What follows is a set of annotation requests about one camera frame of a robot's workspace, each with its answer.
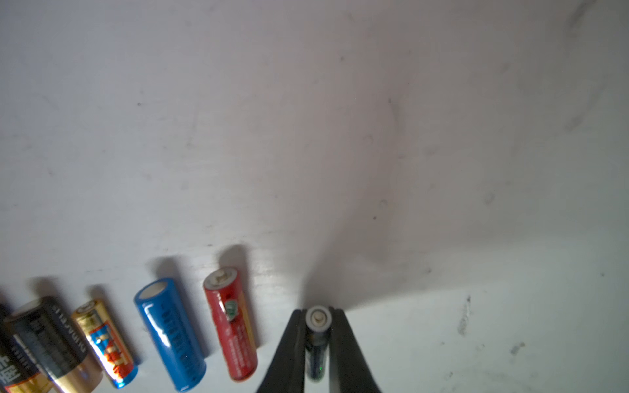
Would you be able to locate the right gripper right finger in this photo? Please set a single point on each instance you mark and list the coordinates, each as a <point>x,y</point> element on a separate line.
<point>348,369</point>

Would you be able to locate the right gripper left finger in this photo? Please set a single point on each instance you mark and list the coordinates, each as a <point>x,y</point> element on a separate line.
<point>286,373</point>

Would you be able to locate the dark blue silver slim battery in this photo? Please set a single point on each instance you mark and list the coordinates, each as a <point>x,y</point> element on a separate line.
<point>318,324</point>

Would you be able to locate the red battery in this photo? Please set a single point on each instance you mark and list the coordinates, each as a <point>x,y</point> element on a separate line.
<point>228,304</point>

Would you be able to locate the blue cylindrical battery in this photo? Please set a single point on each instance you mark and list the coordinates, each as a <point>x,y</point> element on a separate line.
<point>168,324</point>

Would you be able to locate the gold blue slim battery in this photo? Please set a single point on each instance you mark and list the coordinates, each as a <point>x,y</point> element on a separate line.
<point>106,342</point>

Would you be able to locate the black gold slim battery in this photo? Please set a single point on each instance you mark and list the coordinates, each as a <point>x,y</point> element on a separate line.
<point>50,337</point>

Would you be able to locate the black copper battery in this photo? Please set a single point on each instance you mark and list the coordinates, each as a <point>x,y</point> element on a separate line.
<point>19,374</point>

